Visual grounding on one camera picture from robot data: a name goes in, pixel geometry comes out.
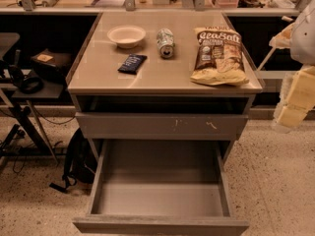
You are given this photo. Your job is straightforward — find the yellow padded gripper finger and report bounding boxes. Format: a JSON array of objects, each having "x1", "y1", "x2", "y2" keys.
[{"x1": 272, "y1": 66, "x2": 315, "y2": 133}]

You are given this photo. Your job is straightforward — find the brown sea salt chip bag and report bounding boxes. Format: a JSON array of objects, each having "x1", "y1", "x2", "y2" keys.
[{"x1": 190, "y1": 27, "x2": 249, "y2": 86}]

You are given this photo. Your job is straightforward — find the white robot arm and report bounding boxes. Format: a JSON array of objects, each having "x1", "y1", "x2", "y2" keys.
[{"x1": 269, "y1": 0, "x2": 315, "y2": 133}]

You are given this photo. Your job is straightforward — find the grey drawer cabinet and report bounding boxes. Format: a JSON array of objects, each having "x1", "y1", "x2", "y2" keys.
[{"x1": 68, "y1": 9, "x2": 262, "y2": 157}]

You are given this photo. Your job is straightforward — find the open grey middle drawer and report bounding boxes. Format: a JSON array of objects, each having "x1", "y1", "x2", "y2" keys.
[{"x1": 73, "y1": 140, "x2": 249, "y2": 236}]

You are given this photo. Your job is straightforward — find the closed grey top drawer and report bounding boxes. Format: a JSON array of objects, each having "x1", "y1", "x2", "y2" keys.
[{"x1": 76, "y1": 112, "x2": 248, "y2": 141}]

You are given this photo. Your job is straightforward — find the dark blue snack bar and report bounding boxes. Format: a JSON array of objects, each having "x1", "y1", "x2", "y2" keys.
[{"x1": 118, "y1": 54, "x2": 147, "y2": 75}]

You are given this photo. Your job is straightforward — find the white paper bowl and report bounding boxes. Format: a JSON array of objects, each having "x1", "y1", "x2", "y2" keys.
[{"x1": 107, "y1": 25, "x2": 146, "y2": 49}]

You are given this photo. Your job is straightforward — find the black backpack on floor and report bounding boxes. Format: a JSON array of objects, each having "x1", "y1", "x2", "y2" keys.
[{"x1": 49, "y1": 129, "x2": 97, "y2": 193}]

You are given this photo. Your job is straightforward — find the black box with label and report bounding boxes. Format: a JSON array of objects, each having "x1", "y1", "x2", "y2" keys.
[{"x1": 31, "y1": 49, "x2": 72, "y2": 84}]

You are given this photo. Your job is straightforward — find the dark side table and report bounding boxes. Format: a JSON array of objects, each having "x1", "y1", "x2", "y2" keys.
[{"x1": 0, "y1": 32, "x2": 67, "y2": 169}]

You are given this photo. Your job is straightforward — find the black headphones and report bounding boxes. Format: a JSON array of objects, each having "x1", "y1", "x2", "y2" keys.
[{"x1": 8, "y1": 65, "x2": 43, "y2": 94}]

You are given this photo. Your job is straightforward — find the white handled stick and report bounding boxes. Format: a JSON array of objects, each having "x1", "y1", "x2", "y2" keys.
[{"x1": 257, "y1": 16, "x2": 294, "y2": 71}]

